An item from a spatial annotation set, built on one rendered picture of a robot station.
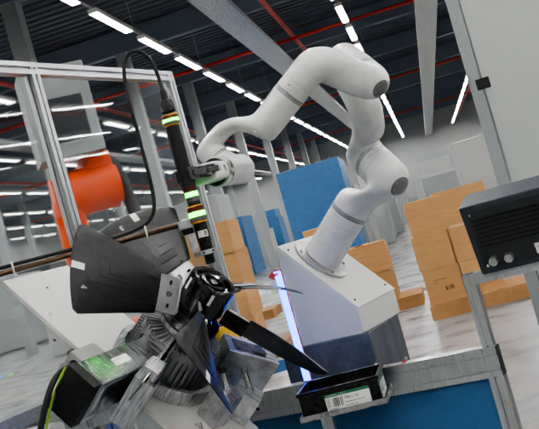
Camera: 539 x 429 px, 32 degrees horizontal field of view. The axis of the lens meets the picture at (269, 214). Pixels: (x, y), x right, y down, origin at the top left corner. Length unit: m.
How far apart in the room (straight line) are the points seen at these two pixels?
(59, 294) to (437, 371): 1.01
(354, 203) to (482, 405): 0.74
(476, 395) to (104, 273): 1.04
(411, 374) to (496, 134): 1.58
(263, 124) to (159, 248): 0.44
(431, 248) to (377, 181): 7.05
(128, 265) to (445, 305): 7.77
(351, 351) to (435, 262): 7.02
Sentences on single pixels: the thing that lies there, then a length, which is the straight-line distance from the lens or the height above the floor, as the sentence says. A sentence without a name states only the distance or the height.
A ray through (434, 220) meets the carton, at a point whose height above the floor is 0.99.
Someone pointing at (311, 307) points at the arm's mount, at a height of 1.04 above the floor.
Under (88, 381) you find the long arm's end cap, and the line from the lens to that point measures 2.03.
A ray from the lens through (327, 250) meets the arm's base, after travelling 2.98.
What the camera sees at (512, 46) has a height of 1.75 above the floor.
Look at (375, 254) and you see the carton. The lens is 11.64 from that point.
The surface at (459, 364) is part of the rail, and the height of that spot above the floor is 0.83.
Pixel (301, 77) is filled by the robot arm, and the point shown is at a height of 1.67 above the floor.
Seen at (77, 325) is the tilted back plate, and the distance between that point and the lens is 2.41.
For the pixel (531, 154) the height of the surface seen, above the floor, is 1.32.
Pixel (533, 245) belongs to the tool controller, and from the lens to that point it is 2.45.
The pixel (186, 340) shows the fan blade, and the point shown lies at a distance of 2.01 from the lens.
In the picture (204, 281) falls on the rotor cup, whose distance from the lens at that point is 2.27.
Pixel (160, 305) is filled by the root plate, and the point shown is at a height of 1.20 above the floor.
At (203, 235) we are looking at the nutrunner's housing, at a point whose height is 1.34.
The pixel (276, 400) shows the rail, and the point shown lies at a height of 0.83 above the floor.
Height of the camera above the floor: 1.29
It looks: 1 degrees up
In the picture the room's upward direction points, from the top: 16 degrees counter-clockwise
